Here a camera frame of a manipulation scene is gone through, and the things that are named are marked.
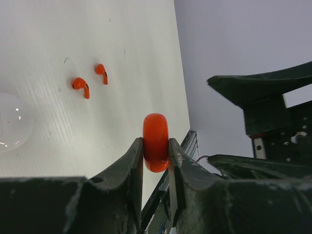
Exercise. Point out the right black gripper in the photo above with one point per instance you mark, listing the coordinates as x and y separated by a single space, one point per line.
278 133

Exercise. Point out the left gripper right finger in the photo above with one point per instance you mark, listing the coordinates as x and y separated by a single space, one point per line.
196 196

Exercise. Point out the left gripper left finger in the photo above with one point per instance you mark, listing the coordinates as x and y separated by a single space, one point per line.
111 200

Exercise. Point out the red earbud charging case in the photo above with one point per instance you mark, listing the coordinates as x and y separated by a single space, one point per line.
155 142

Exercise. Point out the red earbud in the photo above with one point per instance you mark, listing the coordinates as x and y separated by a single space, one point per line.
100 70
79 83

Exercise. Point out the white earbud charging case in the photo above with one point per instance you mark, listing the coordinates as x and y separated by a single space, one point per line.
16 122

